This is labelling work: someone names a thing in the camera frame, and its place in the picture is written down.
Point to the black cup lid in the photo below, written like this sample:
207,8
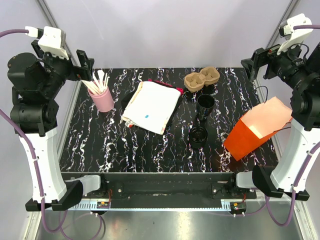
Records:
197,137

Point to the orange paper bag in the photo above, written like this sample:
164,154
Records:
256,127

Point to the pink holder cup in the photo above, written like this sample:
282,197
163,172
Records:
104,102

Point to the brown pulp cup carrier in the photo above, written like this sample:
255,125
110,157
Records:
194,81

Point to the black cloth under napkins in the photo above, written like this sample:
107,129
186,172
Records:
175,100

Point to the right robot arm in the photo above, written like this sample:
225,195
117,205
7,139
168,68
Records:
290,175

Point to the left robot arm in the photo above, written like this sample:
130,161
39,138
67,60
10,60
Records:
37,78

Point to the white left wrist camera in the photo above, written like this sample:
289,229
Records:
50,39

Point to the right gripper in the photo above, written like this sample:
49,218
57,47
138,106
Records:
273,57

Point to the black tall coffee cup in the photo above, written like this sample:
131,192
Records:
204,107

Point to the stack of white napkins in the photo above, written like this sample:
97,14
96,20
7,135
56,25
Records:
152,107

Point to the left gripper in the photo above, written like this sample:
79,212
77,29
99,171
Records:
76,72

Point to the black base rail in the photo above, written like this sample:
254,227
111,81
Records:
165,192

